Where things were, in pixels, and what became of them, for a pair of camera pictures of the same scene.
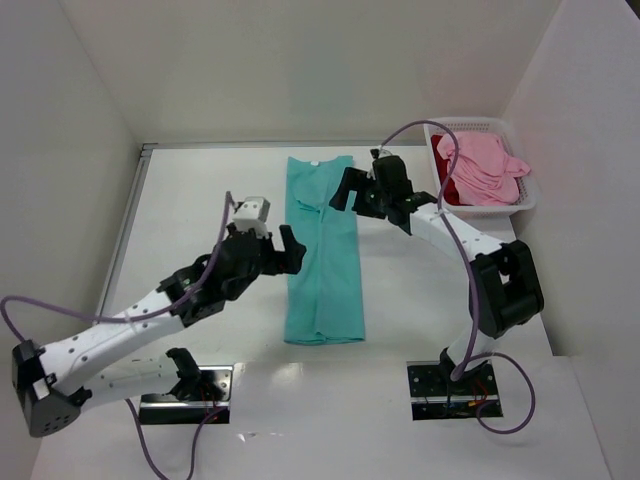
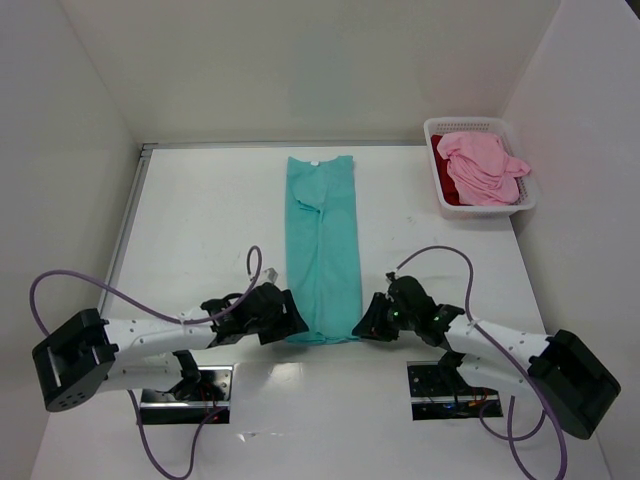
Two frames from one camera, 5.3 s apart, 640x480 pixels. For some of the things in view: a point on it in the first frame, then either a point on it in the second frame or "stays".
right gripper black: x=362 y=189 to x=375 y=314
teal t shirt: x=323 y=298 stays
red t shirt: x=442 y=171 stays
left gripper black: x=275 y=255 to x=288 y=314
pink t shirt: x=484 y=174 stays
